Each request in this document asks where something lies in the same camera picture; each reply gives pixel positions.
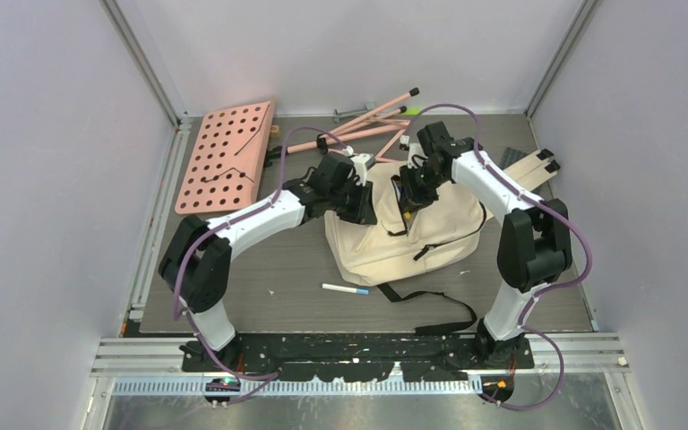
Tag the white marker blue cap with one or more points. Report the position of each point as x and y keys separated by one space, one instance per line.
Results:
x=345 y=289

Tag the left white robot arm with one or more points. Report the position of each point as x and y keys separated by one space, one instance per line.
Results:
x=197 y=261

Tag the grey metal bolt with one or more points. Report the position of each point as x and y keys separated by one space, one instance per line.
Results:
x=339 y=115

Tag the pink perforated music stand desk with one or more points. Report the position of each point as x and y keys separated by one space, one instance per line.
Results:
x=225 y=168

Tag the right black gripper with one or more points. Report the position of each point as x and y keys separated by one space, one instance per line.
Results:
x=409 y=197

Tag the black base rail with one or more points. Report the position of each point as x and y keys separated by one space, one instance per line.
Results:
x=354 y=357

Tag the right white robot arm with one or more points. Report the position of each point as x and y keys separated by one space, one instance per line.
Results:
x=534 y=248

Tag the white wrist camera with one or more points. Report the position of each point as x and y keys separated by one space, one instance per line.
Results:
x=405 y=145
x=362 y=162

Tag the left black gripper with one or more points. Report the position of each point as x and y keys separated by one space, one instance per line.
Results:
x=364 y=213

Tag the white marker yellow cap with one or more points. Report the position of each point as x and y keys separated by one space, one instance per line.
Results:
x=406 y=221

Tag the beige canvas backpack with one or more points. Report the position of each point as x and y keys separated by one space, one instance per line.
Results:
x=441 y=234

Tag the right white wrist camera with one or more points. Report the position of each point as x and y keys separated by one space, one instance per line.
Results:
x=405 y=145

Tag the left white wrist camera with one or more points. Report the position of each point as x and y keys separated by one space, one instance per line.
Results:
x=362 y=162

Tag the grey lego baseplate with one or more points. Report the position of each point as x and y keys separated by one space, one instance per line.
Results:
x=510 y=157

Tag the pink folding stand tripod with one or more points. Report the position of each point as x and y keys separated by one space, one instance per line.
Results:
x=370 y=123

